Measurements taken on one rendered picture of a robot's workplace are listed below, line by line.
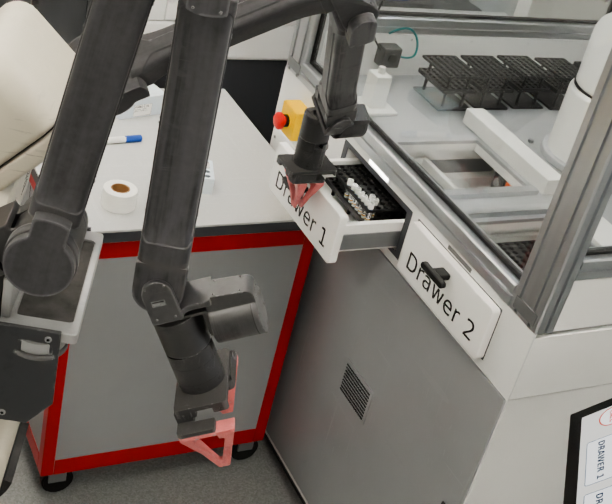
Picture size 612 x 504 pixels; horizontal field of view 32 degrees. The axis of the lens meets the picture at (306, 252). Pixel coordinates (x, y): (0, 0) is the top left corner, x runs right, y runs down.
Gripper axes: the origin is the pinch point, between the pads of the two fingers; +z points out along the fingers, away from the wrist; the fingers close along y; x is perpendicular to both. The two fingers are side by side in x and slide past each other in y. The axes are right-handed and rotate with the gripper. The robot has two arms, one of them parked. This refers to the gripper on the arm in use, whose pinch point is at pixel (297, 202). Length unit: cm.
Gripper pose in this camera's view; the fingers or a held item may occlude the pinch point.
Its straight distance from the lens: 208.4
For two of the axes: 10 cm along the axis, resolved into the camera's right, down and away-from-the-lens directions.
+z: -2.1, 8.1, 5.4
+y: 8.9, -0.7, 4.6
